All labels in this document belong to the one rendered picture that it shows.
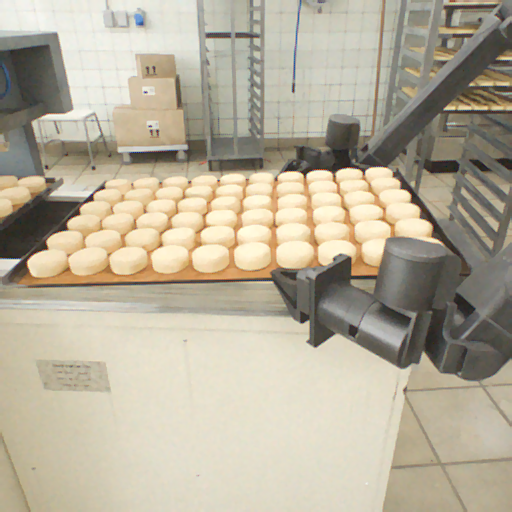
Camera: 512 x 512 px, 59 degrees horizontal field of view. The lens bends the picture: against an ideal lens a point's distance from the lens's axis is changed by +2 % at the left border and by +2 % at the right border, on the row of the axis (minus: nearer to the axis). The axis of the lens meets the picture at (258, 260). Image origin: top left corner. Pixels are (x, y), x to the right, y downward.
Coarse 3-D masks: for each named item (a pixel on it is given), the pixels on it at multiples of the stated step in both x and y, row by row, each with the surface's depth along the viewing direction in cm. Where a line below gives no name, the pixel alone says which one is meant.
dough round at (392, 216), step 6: (390, 204) 71; (396, 204) 71; (402, 204) 71; (408, 204) 71; (390, 210) 69; (396, 210) 69; (402, 210) 69; (408, 210) 69; (414, 210) 69; (420, 210) 69; (390, 216) 69; (396, 216) 68; (402, 216) 68; (408, 216) 68; (414, 216) 68; (390, 222) 69; (396, 222) 69
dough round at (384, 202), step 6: (384, 192) 76; (390, 192) 76; (396, 192) 76; (402, 192) 76; (384, 198) 74; (390, 198) 74; (396, 198) 73; (402, 198) 73; (408, 198) 74; (384, 204) 75
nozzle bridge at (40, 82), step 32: (0, 32) 89; (32, 32) 93; (32, 64) 95; (64, 64) 99; (32, 96) 99; (64, 96) 100; (0, 128) 83; (32, 128) 106; (0, 160) 107; (32, 160) 107
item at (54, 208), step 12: (60, 192) 92; (72, 192) 92; (84, 192) 92; (36, 204) 91; (48, 204) 91; (60, 204) 91; (72, 204) 91; (24, 216) 93; (36, 216) 93; (48, 216) 92; (60, 216) 92
